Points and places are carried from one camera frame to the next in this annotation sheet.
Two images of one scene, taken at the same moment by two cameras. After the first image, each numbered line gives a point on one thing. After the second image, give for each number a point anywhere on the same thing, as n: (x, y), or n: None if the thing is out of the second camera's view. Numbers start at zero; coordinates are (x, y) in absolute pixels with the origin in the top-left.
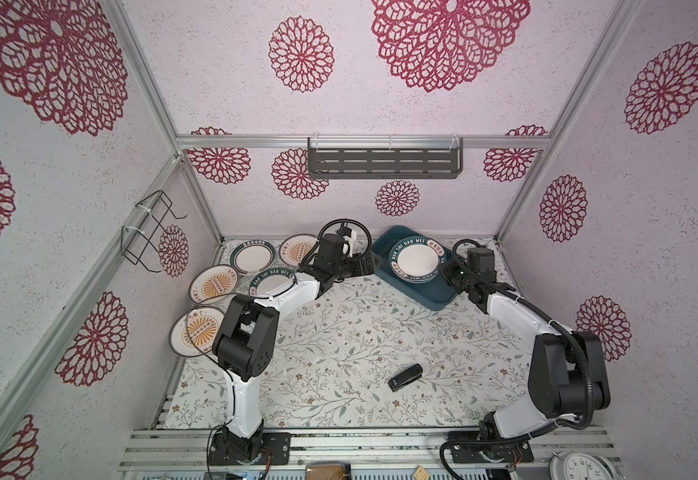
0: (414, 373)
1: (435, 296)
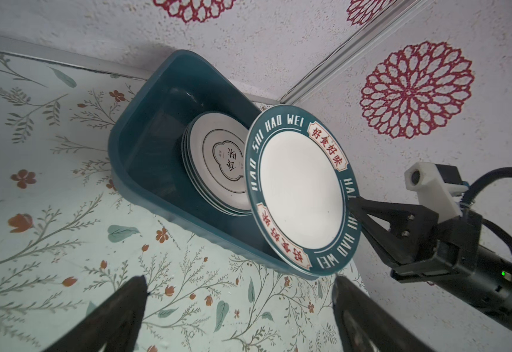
0: None
1: (145, 146)
